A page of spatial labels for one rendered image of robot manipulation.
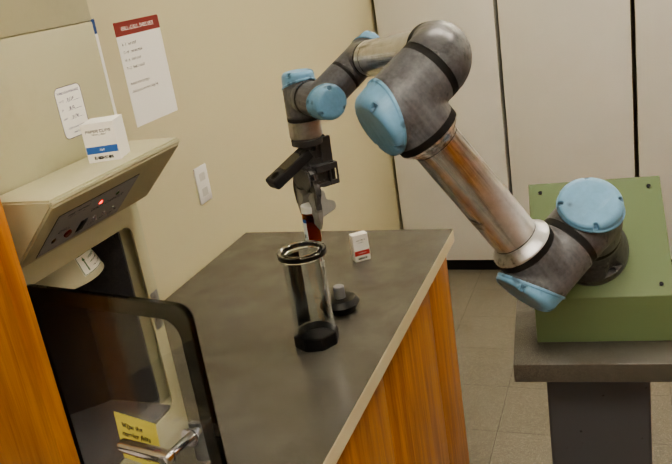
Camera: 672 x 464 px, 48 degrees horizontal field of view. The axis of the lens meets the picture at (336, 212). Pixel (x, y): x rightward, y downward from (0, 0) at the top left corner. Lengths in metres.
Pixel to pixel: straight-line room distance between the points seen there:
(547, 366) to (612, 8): 2.53
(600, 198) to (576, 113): 2.52
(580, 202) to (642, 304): 0.29
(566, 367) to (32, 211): 1.02
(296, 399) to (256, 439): 0.14
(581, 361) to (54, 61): 1.09
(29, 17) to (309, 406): 0.85
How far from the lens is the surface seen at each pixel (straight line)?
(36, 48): 1.21
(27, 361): 1.06
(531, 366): 1.57
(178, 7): 2.36
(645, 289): 1.61
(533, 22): 3.88
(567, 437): 1.73
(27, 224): 1.07
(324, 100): 1.57
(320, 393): 1.55
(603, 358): 1.59
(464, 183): 1.28
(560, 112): 3.95
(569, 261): 1.40
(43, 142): 1.20
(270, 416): 1.51
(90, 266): 1.30
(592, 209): 1.42
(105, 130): 1.19
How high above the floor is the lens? 1.74
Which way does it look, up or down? 18 degrees down
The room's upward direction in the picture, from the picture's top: 9 degrees counter-clockwise
